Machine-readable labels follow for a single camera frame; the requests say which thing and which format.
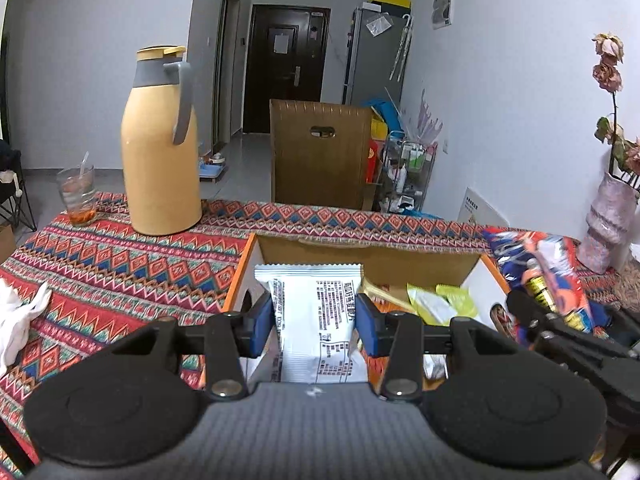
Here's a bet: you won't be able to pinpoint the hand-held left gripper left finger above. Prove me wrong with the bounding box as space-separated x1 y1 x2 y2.
119 292 275 403

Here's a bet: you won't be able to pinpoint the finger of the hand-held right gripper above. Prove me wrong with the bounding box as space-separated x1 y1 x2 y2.
505 290 557 335

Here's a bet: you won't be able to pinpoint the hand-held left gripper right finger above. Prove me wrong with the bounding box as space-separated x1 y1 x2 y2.
355 292 528 405

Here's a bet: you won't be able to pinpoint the white snack packet black print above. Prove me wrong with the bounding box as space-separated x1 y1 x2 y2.
255 264 368 385

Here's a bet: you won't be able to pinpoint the blue and orange snack packet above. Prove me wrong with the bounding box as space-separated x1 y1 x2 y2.
482 229 597 333

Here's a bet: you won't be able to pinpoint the white snack packet green corner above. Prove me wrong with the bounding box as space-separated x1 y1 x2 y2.
406 284 451 326

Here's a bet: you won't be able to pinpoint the orange cardboard box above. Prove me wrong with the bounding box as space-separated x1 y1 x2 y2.
220 232 516 396

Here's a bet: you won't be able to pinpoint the green and white snack packet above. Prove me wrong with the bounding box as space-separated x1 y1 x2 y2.
435 284 481 318

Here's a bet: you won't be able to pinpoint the beige woven object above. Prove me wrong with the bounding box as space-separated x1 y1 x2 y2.
612 269 640 312

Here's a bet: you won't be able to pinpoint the white board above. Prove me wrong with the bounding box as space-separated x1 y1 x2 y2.
457 187 511 227

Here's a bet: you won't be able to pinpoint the pink textured vase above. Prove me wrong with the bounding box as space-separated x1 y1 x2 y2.
576 172 640 273

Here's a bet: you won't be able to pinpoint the blue floor tray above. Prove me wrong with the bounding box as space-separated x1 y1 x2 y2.
199 156 229 181

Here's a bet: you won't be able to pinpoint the red gift box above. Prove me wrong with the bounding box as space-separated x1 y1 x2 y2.
367 140 385 183

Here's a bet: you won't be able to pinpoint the yellow thermos jug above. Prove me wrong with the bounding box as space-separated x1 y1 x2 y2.
121 46 203 236

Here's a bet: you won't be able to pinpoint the blue plastic item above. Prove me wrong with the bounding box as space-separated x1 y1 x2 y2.
362 100 402 133

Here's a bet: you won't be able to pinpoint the drinking glass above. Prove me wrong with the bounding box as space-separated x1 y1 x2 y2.
56 151 97 227

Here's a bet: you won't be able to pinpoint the white crumpled cloth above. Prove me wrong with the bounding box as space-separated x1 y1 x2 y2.
0 279 53 377

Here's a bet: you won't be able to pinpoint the dried pink roses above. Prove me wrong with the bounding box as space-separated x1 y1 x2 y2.
592 34 640 181

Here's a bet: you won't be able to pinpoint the dark entrance door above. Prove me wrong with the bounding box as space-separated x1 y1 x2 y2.
243 4 331 133

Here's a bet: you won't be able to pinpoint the side door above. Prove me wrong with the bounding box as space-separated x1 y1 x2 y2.
215 0 241 147

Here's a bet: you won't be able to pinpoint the grey refrigerator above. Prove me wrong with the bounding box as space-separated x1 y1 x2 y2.
342 7 413 108

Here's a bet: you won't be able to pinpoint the white folded umbrella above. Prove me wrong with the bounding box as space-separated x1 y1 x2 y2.
390 15 415 81

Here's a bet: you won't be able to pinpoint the black folding chair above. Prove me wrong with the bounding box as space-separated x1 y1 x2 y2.
0 139 38 232

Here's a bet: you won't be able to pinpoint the clear plastic bag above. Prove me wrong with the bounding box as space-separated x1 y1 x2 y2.
365 15 393 37

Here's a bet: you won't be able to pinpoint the wire storage cart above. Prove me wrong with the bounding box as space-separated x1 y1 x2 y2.
375 132 438 213

